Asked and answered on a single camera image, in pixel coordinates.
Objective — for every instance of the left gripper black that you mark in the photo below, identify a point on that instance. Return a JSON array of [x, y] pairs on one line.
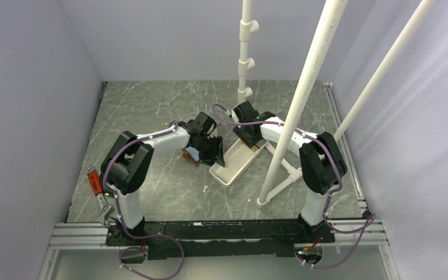
[[216, 155]]

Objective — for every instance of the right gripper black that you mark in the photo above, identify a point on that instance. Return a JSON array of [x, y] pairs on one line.
[[250, 142]]

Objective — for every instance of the brown leather card holder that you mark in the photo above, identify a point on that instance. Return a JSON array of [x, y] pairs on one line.
[[191, 154]]

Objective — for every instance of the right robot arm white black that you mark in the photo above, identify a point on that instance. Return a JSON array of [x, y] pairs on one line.
[[322, 164]]

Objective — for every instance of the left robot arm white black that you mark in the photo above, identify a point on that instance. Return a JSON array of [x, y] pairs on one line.
[[126, 165]]

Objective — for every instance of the white rectangular plastic tray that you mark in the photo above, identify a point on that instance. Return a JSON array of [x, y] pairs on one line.
[[237, 159]]

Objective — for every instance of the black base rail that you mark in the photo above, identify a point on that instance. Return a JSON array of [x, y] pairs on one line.
[[279, 237]]

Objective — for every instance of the red handled pliers tool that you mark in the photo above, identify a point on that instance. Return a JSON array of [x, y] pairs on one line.
[[95, 184]]

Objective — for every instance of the aluminium frame rail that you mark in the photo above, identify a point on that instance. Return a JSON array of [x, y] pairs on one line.
[[173, 171]]

